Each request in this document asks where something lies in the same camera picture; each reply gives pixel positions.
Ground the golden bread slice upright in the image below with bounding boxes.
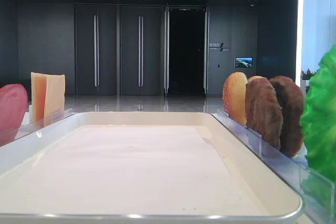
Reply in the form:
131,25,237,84
223,72,247,126

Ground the brown meat patty front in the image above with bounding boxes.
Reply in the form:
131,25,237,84
245,78,283,150

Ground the brown meat patty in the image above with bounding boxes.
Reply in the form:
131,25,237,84
245,78,283,150
269,76,304,157

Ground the pale yellow cheese slice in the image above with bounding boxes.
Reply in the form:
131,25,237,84
44,74,66,118

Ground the brown meat patty rear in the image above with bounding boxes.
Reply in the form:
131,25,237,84
269,76,304,157

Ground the orange cheese slice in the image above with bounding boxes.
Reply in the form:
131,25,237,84
31,72,47,122

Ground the green lettuce leaf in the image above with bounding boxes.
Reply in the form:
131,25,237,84
300,46,335,183

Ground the white rectangular tray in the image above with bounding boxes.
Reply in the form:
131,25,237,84
1,112,304,223

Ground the potted plant with flowers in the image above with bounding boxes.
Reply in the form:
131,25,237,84
301,69,317,80

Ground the clear acrylic left rack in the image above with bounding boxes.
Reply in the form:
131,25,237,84
1,109,74,147

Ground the clear acrylic rack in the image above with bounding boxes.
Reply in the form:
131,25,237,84
1,109,74,147
213,110,335,223

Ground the clear acrylic right rack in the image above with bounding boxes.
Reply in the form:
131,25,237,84
213,110,335,223

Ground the wall sign lettering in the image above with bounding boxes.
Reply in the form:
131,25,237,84
209,43,230,51

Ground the open glass door frame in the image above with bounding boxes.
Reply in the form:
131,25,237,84
164,5,208,97

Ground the small wall display screen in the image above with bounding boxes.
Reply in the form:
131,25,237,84
235,57,253,68

